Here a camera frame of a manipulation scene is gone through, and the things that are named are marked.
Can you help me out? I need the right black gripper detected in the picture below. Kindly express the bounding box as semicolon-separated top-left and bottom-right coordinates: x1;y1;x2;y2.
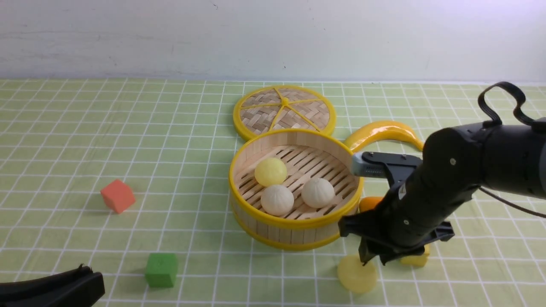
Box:
339;173;478;266

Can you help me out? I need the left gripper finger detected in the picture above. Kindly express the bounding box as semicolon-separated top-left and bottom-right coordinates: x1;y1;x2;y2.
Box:
0;264;105;307

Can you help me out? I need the yellow bun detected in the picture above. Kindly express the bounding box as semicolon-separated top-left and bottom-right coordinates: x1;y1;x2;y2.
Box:
254;157;288;187
337;255;378;294

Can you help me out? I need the white bun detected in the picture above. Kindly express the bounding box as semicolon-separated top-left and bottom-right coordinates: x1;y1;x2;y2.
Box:
301;177;335;209
261;185;294;217

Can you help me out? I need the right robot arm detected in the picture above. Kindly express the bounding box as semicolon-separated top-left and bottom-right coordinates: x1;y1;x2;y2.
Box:
338;122;546;264

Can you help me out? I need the bamboo steamer tray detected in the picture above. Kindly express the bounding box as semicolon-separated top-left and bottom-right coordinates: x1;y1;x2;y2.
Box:
228;129;364;250

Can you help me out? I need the woven bamboo steamer lid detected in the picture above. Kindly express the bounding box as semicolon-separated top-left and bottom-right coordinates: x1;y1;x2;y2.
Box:
232;85;336;141

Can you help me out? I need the yellow foam cube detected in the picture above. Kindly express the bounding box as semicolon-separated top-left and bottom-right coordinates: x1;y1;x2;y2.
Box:
400;244;430;267

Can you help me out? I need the orange toy mango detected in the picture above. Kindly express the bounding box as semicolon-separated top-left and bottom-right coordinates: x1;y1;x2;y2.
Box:
358;196;383;212

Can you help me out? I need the green foam cube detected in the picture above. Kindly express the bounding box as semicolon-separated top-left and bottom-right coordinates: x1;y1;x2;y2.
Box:
145;252;179;288

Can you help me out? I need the red foam cube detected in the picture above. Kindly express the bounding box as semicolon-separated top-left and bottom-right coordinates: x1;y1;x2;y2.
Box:
101;179;136;214

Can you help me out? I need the green checkered tablecloth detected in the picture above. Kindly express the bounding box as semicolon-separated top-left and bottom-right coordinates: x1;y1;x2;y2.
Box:
0;78;546;307

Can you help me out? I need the yellow toy banana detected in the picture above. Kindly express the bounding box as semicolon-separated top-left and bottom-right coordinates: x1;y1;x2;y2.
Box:
343;121;424;152

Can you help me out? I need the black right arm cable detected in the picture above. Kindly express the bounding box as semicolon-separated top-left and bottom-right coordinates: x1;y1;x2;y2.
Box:
477;81;546;219

